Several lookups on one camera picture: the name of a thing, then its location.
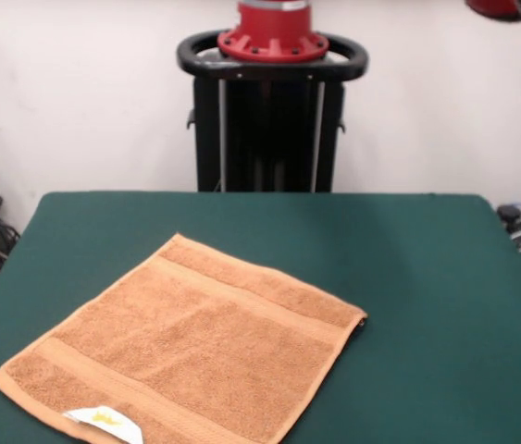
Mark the tan terry towel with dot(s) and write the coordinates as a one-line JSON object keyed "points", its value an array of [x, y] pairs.
{"points": [[186, 347]]}

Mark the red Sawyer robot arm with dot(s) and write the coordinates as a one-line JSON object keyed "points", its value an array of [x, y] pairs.
{"points": [[274, 28]]}

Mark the dark green table cloth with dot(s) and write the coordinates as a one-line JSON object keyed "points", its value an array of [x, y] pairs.
{"points": [[403, 347]]}

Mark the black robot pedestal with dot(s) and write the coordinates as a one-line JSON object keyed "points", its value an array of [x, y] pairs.
{"points": [[241, 139]]}

